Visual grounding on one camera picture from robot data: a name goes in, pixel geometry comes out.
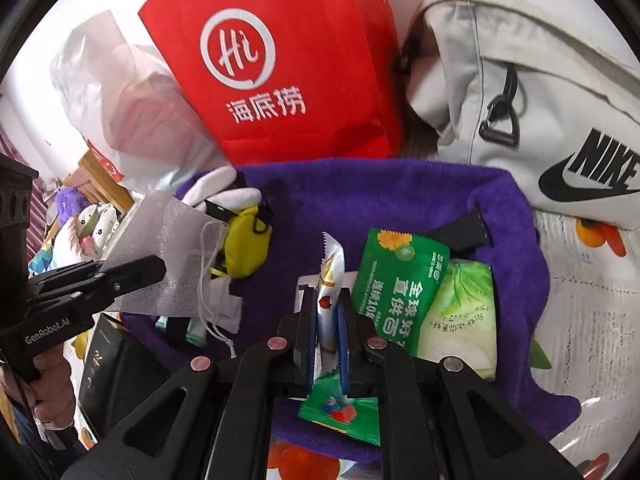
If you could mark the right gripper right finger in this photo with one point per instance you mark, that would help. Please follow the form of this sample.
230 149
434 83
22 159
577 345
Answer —
374 367

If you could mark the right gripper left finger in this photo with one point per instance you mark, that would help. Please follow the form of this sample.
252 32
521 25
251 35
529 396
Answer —
280 367

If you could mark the strawberry candy sachet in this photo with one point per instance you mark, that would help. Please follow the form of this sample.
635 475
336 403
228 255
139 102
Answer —
327 405

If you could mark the green snack packet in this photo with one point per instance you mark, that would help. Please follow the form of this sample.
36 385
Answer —
397 281

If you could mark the green tissue pack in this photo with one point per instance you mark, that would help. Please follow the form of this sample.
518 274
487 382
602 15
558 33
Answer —
461 321

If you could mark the dark green book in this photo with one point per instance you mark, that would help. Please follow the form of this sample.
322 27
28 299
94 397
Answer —
119 375

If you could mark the white mesh drawstring bag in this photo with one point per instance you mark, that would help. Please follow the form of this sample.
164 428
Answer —
187 240

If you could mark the left hand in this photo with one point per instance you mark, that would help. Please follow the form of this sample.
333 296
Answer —
51 398

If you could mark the plush toys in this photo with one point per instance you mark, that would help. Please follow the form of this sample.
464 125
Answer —
84 230

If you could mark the purple towel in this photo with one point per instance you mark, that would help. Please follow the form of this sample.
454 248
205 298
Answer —
381 210

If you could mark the white Miniso plastic bag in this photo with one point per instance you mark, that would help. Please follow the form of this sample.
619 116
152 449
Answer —
130 110

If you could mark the fruit print table cover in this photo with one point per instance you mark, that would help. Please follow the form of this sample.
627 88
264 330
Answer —
567 311

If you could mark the red paper bag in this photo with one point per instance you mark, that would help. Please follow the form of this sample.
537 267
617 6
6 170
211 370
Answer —
280 80

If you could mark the grey Nike bag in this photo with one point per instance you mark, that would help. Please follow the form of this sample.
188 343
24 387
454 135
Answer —
507 85

